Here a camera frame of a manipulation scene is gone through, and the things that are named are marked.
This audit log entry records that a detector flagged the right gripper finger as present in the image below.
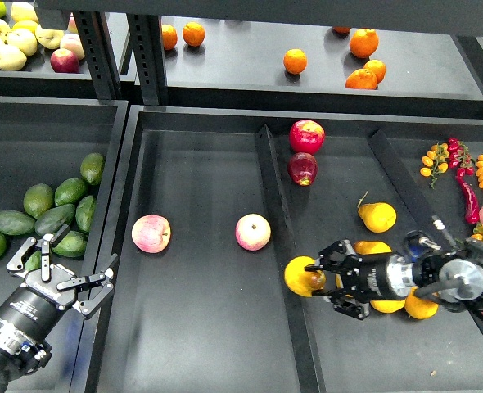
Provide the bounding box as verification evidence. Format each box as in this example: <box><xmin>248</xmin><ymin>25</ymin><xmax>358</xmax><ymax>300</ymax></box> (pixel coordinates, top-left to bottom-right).
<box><xmin>313</xmin><ymin>288</ymin><xmax>372</xmax><ymax>320</ymax></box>
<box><xmin>305</xmin><ymin>239</ymin><xmax>360</xmax><ymax>273</ymax></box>

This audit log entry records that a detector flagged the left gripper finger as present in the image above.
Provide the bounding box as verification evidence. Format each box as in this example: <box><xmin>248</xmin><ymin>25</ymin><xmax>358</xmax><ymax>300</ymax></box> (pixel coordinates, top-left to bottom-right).
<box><xmin>56</xmin><ymin>253</ymin><xmax>119</xmax><ymax>319</ymax></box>
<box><xmin>6</xmin><ymin>223</ymin><xmax>70</xmax><ymax>283</ymax></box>

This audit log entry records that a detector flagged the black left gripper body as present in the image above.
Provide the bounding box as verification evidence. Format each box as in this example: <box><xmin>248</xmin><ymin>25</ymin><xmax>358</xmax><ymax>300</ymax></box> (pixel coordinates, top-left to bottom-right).
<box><xmin>0</xmin><ymin>264</ymin><xmax>77</xmax><ymax>341</ymax></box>

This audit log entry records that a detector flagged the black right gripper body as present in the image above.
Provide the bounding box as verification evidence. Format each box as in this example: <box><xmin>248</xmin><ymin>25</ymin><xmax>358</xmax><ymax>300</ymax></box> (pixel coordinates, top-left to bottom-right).
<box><xmin>339</xmin><ymin>252</ymin><xmax>414</xmax><ymax>304</ymax></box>

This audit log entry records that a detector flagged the dark green avocado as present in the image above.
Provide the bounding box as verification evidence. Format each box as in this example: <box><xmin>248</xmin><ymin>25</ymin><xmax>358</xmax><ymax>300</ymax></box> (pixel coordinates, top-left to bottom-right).
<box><xmin>52</xmin><ymin>231</ymin><xmax>87</xmax><ymax>258</ymax></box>

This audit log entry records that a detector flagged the yellow pear with brown spot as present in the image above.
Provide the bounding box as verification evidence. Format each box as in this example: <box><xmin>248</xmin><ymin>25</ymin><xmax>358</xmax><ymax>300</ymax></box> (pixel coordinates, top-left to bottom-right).
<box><xmin>284</xmin><ymin>255</ymin><xmax>326</xmax><ymax>297</ymax></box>

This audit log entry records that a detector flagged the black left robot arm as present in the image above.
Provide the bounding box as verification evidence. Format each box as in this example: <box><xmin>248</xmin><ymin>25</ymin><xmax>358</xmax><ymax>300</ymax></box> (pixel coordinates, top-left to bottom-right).
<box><xmin>0</xmin><ymin>224</ymin><xmax>119</xmax><ymax>392</ymax></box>

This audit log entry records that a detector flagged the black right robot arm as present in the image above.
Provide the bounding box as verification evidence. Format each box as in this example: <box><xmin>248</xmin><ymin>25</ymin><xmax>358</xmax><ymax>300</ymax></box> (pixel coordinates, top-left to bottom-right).
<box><xmin>304</xmin><ymin>219</ymin><xmax>483</xmax><ymax>321</ymax></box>

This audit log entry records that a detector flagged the yellow pear under arm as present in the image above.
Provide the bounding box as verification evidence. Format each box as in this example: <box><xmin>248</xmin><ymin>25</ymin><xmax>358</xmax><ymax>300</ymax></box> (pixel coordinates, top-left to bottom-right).
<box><xmin>370</xmin><ymin>300</ymin><xmax>405</xmax><ymax>314</ymax></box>

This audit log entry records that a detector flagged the green avocado bottom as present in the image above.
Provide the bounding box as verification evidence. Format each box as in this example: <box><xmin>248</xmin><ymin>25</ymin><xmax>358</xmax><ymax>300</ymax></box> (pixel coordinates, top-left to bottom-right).
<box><xmin>24</xmin><ymin>251</ymin><xmax>42</xmax><ymax>272</ymax></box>

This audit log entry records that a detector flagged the dark avocado centre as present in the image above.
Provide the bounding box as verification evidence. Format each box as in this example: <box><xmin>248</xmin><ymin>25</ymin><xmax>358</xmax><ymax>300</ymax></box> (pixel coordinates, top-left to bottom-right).
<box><xmin>34</xmin><ymin>204</ymin><xmax>76</xmax><ymax>237</ymax></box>

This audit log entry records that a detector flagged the yellow pear left of pile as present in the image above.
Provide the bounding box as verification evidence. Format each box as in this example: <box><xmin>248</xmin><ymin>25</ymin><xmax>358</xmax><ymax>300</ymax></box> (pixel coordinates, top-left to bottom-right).
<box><xmin>354</xmin><ymin>241</ymin><xmax>392</xmax><ymax>255</ymax></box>

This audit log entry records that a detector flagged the yellow pear of pile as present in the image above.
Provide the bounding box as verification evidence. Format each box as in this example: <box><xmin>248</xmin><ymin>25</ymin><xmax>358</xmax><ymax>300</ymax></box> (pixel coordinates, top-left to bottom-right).
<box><xmin>354</xmin><ymin>241</ymin><xmax>392</xmax><ymax>255</ymax></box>
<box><xmin>404</xmin><ymin>287</ymin><xmax>439</xmax><ymax>320</ymax></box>

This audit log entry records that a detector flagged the yellow pear right of pile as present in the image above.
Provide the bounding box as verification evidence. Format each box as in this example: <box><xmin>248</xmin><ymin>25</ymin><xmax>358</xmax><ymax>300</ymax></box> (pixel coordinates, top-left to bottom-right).
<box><xmin>404</xmin><ymin>287</ymin><xmax>439</xmax><ymax>320</ymax></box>

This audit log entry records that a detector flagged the dark avocado far left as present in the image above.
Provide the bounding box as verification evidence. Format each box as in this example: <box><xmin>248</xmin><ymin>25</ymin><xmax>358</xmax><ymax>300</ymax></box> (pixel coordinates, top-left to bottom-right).
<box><xmin>0</xmin><ymin>210</ymin><xmax>35</xmax><ymax>237</ymax></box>

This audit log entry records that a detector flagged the green avocado round left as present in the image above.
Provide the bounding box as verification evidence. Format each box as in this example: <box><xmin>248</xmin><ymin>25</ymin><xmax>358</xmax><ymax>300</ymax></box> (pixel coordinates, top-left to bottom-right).
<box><xmin>23</xmin><ymin>183</ymin><xmax>55</xmax><ymax>219</ymax></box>

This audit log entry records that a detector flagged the green avocado right upright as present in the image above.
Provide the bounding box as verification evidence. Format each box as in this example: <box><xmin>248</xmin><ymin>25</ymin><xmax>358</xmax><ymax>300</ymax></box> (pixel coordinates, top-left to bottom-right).
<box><xmin>75</xmin><ymin>195</ymin><xmax>97</xmax><ymax>233</ymax></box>

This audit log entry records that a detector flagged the yellow pear with stem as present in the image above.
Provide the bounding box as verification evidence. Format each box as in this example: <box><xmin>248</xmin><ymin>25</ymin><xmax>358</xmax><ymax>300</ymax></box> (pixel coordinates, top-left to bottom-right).
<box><xmin>357</xmin><ymin>192</ymin><xmax>397</xmax><ymax>233</ymax></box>

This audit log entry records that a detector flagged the green avocado upper middle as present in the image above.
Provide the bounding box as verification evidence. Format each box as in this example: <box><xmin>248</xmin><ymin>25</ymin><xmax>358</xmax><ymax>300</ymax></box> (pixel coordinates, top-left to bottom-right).
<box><xmin>54</xmin><ymin>177</ymin><xmax>88</xmax><ymax>206</ymax></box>

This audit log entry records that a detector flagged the green avocado top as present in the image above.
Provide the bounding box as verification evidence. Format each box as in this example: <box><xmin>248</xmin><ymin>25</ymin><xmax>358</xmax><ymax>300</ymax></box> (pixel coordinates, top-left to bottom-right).
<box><xmin>80</xmin><ymin>152</ymin><xmax>105</xmax><ymax>186</ymax></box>

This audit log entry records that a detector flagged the pink apple centre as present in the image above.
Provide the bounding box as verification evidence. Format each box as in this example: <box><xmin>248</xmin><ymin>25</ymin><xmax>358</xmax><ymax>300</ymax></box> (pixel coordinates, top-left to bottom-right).
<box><xmin>235</xmin><ymin>214</ymin><xmax>271</xmax><ymax>251</ymax></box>

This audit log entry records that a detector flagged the pink apple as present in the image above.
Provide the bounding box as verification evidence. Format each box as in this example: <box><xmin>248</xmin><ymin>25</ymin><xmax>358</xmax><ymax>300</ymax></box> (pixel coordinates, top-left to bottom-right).
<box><xmin>235</xmin><ymin>214</ymin><xmax>271</xmax><ymax>251</ymax></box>
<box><xmin>131</xmin><ymin>215</ymin><xmax>171</xmax><ymax>254</ymax></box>

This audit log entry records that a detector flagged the dark red apple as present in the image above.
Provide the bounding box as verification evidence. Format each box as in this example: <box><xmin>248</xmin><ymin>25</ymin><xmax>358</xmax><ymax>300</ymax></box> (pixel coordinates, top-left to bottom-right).
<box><xmin>287</xmin><ymin>152</ymin><xmax>318</xmax><ymax>187</ymax></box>

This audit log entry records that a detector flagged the pink apple left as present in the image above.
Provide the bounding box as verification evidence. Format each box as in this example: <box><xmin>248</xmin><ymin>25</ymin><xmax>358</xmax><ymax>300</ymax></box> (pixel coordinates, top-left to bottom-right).
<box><xmin>131</xmin><ymin>215</ymin><xmax>171</xmax><ymax>254</ymax></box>

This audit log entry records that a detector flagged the black left tray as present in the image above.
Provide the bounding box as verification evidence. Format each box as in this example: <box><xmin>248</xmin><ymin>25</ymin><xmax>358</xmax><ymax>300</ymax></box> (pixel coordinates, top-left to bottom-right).
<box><xmin>0</xmin><ymin>97</ymin><xmax>128</xmax><ymax>392</ymax></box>

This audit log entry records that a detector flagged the red chili pepper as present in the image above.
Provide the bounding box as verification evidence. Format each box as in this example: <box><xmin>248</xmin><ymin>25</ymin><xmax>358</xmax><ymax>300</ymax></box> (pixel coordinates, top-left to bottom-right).
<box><xmin>456</xmin><ymin>176</ymin><xmax>480</xmax><ymax>224</ymax></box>

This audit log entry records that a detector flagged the orange cherry tomato vine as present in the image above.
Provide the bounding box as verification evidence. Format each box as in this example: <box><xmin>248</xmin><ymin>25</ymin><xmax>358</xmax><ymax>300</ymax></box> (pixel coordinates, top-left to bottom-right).
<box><xmin>419</xmin><ymin>143</ymin><xmax>449</xmax><ymax>188</ymax></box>

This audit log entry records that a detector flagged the bright red apple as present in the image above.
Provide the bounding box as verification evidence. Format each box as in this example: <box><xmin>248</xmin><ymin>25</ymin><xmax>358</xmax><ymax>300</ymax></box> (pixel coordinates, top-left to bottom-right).
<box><xmin>289</xmin><ymin>120</ymin><xmax>326</xmax><ymax>155</ymax></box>

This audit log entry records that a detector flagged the red cherry tomato vine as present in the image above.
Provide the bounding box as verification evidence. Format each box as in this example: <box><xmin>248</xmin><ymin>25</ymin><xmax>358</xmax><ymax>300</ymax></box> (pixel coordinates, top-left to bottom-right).
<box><xmin>447</xmin><ymin>138</ymin><xmax>475</xmax><ymax>177</ymax></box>

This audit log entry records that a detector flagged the black centre divided tray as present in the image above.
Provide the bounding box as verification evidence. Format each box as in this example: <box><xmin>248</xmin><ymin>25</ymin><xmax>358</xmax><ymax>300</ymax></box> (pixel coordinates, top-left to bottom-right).
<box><xmin>72</xmin><ymin>106</ymin><xmax>483</xmax><ymax>392</ymax></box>

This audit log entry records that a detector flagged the orange front right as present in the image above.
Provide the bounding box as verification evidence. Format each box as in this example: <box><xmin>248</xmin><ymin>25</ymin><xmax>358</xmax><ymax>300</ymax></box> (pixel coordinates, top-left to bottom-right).
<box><xmin>345</xmin><ymin>68</ymin><xmax>378</xmax><ymax>90</ymax></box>

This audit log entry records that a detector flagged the red apple on shelf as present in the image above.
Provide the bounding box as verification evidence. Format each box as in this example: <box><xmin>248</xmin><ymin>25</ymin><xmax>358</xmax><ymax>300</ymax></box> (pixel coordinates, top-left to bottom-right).
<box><xmin>50</xmin><ymin>48</ymin><xmax>80</xmax><ymax>74</ymax></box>

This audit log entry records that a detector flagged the yellow apple front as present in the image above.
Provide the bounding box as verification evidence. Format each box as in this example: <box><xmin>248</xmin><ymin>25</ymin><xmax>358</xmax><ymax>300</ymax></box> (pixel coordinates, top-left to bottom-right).
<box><xmin>0</xmin><ymin>44</ymin><xmax>27</xmax><ymax>71</ymax></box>

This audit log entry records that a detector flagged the small orange right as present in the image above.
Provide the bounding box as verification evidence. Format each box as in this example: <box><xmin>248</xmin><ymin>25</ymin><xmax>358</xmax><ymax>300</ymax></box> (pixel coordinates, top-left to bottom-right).
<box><xmin>363</xmin><ymin>59</ymin><xmax>386</xmax><ymax>84</ymax></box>

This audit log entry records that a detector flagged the orange centre shelf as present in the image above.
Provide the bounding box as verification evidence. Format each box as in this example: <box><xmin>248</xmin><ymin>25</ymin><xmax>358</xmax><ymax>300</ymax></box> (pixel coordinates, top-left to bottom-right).
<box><xmin>283</xmin><ymin>48</ymin><xmax>308</xmax><ymax>75</ymax></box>

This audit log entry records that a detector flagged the pale peach apple shelf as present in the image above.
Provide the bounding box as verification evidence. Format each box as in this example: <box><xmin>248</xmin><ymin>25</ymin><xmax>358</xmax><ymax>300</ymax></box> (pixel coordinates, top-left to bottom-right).
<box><xmin>60</xmin><ymin>33</ymin><xmax>85</xmax><ymax>61</ymax></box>

